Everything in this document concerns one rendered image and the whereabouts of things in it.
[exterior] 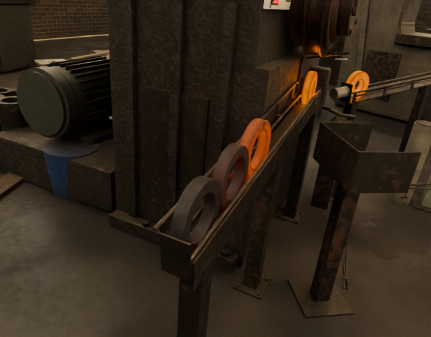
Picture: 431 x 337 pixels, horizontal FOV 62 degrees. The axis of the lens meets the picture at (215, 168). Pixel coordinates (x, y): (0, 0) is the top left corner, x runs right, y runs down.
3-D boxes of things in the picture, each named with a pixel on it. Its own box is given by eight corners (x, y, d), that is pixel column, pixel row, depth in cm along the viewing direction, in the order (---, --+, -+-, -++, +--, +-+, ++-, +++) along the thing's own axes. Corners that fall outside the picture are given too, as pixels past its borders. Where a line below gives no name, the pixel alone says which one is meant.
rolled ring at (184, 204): (222, 164, 83) (209, 160, 84) (180, 210, 69) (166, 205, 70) (220, 224, 93) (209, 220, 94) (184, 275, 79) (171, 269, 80)
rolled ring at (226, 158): (251, 133, 97) (240, 130, 98) (221, 167, 83) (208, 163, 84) (247, 188, 107) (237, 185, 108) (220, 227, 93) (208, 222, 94)
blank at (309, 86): (303, 77, 158) (311, 78, 156) (312, 65, 169) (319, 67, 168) (299, 109, 167) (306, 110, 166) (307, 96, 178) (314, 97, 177)
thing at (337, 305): (309, 329, 134) (358, 152, 103) (286, 279, 157) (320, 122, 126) (359, 325, 137) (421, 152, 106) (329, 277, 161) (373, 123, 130)
